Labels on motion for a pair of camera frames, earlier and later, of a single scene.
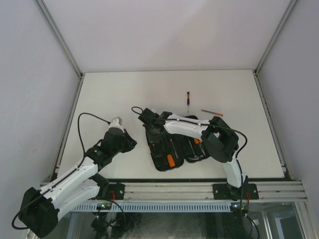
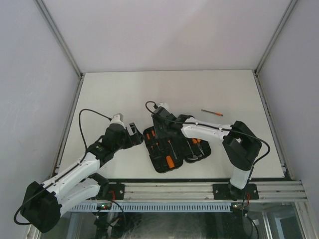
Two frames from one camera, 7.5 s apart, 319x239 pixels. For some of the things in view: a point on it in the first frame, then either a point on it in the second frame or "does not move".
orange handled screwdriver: x=171 y=161 does not move
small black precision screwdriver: x=188 y=100 to x=150 y=141
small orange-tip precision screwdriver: x=216 y=113 does not move
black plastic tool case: x=170 y=150 does not move
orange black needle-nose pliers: x=200 y=142 does not move
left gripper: x=130 y=142 to x=136 y=138
